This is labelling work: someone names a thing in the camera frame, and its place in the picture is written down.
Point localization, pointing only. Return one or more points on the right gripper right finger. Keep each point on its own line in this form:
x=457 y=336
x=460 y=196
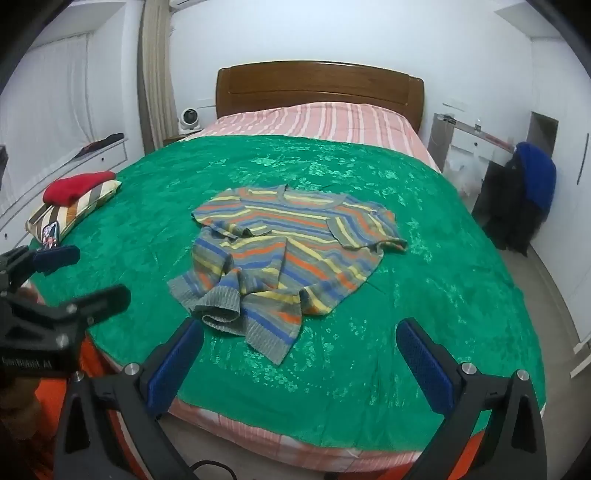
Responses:
x=513 y=444

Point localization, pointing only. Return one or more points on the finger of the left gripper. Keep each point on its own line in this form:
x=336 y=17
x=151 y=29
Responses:
x=19 y=264
x=19 y=311

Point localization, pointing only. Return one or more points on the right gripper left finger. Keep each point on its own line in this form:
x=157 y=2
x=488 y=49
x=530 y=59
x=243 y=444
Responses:
x=86 y=445

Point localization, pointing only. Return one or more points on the striped knit sweater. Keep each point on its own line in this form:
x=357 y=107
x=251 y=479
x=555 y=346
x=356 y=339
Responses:
x=265 y=257

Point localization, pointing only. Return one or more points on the striped pillow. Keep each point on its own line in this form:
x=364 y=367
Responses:
x=60 y=220

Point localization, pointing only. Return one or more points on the red folded garment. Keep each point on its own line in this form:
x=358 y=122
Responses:
x=65 y=191

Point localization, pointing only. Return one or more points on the black item on sill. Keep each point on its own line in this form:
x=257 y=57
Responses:
x=99 y=144

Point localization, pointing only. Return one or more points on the beige curtain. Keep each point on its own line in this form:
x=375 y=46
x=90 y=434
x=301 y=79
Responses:
x=157 y=111

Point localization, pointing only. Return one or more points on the black garment on chair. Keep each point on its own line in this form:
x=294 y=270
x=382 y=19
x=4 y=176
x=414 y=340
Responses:
x=512 y=219

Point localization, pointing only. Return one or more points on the small white fan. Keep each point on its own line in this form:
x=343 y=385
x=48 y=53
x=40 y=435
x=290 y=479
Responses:
x=189 y=122

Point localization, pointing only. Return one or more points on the brown wooden headboard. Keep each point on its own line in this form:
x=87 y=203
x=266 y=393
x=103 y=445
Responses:
x=265 y=85

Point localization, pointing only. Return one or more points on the white desk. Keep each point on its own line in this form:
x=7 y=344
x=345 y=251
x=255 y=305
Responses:
x=463 y=152

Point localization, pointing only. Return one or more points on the white air conditioner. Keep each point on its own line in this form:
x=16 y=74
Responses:
x=180 y=4

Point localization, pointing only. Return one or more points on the pink striped bed sheet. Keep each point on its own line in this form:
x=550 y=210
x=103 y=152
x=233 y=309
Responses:
x=333 y=121

